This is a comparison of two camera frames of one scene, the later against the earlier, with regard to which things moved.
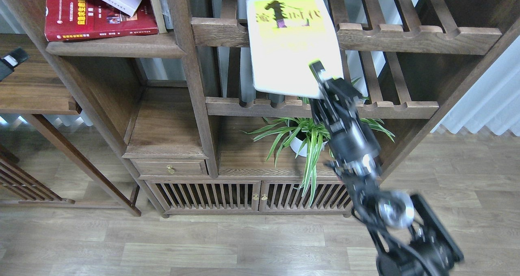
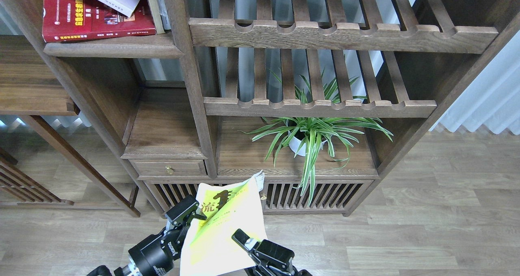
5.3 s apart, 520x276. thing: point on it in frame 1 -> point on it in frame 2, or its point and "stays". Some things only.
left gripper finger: x=8 y=62 -> x=154 y=256
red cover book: x=72 y=14 stays
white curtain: x=494 y=101 stays
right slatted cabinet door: x=280 y=196 stays
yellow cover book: x=287 y=32 -> x=208 y=248
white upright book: x=165 y=7 stays
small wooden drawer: x=170 y=167 stays
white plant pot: x=295 y=144 stays
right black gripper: x=358 y=157 -> x=268 y=251
